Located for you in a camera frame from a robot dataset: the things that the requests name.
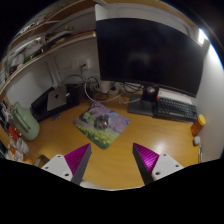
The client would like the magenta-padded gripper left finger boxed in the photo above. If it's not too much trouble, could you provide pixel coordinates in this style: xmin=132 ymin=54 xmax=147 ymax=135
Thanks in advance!
xmin=40 ymin=142 xmax=92 ymax=186

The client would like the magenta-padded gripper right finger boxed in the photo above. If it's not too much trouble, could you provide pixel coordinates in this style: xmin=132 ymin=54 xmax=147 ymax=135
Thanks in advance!
xmin=132 ymin=142 xmax=184 ymax=185

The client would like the transparent computer mouse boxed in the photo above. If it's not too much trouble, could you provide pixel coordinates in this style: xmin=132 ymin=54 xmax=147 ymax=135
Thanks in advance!
xmin=94 ymin=114 xmax=111 ymax=130

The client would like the floral print mouse pad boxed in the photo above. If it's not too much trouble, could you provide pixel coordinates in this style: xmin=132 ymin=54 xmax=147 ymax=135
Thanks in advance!
xmin=72 ymin=101 xmax=131 ymax=150

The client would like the dark pen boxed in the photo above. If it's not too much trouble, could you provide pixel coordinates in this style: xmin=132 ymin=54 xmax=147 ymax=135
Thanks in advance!
xmin=198 ymin=143 xmax=204 ymax=164

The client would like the small grey earbuds case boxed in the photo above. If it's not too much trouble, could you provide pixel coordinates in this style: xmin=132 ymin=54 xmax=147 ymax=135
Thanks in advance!
xmin=192 ymin=135 xmax=202 ymax=147

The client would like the orange jar with yellow lid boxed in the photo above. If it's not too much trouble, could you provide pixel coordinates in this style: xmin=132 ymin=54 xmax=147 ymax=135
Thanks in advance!
xmin=190 ymin=113 xmax=207 ymax=137

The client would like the pale green water bottle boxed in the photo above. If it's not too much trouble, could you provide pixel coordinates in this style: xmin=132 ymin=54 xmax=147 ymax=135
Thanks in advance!
xmin=10 ymin=101 xmax=41 ymax=142

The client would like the black mechanical keyboard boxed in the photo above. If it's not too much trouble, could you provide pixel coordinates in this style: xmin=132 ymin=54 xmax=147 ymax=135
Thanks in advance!
xmin=153 ymin=96 xmax=199 ymax=122

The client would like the black box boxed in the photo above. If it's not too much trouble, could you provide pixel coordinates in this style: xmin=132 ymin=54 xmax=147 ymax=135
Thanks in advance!
xmin=30 ymin=83 xmax=81 ymax=123

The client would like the silver mini computer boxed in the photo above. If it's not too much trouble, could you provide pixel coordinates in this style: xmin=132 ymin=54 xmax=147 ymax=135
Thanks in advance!
xmin=46 ymin=85 xmax=68 ymax=112

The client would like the white power strip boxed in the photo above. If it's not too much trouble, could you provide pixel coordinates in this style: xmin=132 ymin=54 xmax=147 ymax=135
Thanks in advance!
xmin=99 ymin=81 xmax=122 ymax=96

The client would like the black computer monitor with stand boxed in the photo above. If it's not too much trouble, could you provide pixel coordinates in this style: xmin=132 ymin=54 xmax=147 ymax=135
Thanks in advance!
xmin=94 ymin=17 xmax=205 ymax=118

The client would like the white light bar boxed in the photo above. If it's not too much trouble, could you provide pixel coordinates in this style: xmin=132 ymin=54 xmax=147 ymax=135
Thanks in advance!
xmin=197 ymin=28 xmax=208 ymax=45

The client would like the white cable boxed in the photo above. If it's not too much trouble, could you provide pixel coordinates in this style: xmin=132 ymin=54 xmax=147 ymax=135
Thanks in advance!
xmin=83 ymin=79 xmax=125 ymax=104

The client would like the white wall socket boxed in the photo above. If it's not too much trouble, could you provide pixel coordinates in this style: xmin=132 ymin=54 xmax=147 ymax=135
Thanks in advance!
xmin=71 ymin=58 xmax=92 ymax=71

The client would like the wooden wall shelf unit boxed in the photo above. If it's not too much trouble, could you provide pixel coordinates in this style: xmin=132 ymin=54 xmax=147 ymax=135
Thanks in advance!
xmin=0 ymin=0 xmax=194 ymax=98

